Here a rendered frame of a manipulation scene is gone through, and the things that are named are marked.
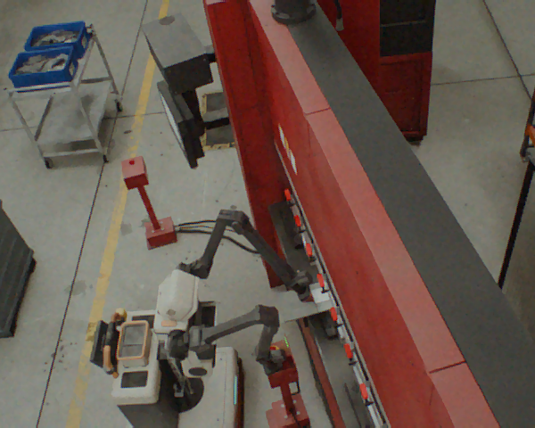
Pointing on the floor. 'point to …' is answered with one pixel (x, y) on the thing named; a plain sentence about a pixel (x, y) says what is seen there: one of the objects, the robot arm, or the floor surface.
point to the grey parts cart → (70, 108)
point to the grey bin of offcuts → (2, 271)
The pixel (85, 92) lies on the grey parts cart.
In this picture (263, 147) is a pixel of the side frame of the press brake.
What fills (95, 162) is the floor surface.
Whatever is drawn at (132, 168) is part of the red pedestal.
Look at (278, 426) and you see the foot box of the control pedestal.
